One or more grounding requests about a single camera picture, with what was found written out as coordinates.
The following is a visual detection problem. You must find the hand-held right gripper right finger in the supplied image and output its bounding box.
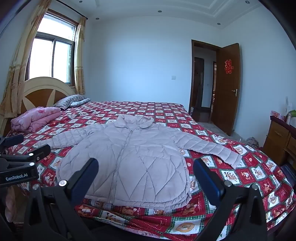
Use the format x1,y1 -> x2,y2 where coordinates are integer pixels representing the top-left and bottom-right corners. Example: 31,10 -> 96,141
193,158 -> 274,241

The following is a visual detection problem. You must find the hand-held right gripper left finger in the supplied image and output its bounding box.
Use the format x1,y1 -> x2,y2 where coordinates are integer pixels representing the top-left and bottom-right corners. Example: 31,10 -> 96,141
23,158 -> 99,241

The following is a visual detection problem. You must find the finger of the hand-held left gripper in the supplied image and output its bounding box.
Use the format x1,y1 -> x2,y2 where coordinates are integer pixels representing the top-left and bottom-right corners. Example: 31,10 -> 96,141
0,134 -> 24,151
24,144 -> 51,163

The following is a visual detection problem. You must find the beige quilted down jacket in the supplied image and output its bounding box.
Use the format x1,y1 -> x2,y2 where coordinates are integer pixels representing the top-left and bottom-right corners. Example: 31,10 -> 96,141
47,114 -> 243,208

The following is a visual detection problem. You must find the folded pink quilt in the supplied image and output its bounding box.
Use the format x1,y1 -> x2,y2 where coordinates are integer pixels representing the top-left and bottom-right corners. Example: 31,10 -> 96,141
10,107 -> 62,132

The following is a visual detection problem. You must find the red printed patchwork bedspread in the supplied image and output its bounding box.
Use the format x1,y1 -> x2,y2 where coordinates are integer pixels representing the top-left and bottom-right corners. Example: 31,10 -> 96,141
5,101 -> 292,239

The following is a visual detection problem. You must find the cream and brown headboard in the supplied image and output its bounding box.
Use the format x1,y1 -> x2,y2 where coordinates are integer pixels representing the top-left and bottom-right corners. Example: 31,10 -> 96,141
0,77 -> 77,136

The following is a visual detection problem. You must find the striped pillow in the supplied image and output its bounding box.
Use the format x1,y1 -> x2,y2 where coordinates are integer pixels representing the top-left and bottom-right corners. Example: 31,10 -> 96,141
54,95 -> 91,110

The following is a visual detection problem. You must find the dark cloth heap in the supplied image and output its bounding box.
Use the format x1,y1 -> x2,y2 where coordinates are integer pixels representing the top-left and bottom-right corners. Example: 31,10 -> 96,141
245,137 -> 259,149

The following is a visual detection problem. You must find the wide yellow patterned curtain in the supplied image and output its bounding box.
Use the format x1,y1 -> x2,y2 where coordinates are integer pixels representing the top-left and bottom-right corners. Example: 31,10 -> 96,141
0,0 -> 52,117

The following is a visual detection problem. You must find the wooden cabinet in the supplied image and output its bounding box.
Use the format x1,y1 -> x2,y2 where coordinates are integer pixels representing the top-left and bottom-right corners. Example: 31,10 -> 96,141
262,115 -> 296,167

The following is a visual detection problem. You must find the brown wooden door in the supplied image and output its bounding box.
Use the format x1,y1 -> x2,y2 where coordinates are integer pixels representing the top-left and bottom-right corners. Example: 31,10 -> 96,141
211,43 -> 241,137

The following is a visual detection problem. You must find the window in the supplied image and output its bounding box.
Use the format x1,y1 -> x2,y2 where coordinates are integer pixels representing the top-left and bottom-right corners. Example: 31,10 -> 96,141
25,10 -> 79,85

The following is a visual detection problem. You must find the black curtain rod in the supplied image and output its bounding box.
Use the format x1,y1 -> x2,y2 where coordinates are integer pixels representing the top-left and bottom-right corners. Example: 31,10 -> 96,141
51,0 -> 89,19

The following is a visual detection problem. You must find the brown door frame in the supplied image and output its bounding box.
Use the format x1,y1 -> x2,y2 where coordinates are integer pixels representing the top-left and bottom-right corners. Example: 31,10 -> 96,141
188,39 -> 223,116

